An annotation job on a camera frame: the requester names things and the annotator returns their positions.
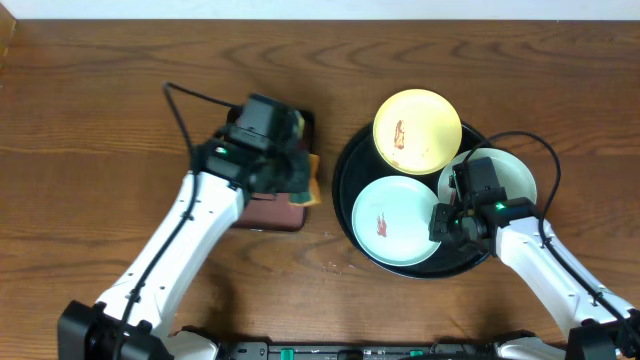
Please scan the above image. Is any light blue plate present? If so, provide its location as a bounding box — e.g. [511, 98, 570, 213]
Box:
[437, 148, 537, 204]
[351, 176, 440, 267]

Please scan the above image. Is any green yellow sponge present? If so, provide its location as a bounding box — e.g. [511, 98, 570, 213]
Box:
[287, 109, 322, 208]

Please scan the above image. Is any light blue plate front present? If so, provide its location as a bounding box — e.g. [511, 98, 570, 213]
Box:
[351, 176, 440, 267]

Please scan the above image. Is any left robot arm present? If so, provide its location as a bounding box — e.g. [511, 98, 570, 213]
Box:
[57, 94, 312, 359]

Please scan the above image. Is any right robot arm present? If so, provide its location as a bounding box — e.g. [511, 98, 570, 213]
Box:
[429, 157, 639, 359]

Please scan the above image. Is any black rectangular water tray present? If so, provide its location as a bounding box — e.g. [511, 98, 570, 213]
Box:
[226, 108, 315, 232]

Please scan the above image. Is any yellow dirty plate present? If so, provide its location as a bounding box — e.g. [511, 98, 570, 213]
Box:
[372, 89, 462, 175]

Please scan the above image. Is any round black serving tray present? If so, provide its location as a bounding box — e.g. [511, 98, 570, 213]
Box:
[332, 123, 489, 279]

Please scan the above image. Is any left black cable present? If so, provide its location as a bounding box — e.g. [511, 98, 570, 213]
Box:
[112, 81, 246, 360]

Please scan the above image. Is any black cable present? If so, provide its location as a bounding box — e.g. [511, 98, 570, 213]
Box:
[112, 81, 246, 360]
[462, 130, 640, 346]

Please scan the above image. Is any right black cable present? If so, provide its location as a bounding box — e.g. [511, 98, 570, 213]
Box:
[462, 130, 640, 346]

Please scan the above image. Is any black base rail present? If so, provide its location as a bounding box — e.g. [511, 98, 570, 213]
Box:
[216, 341, 499, 360]

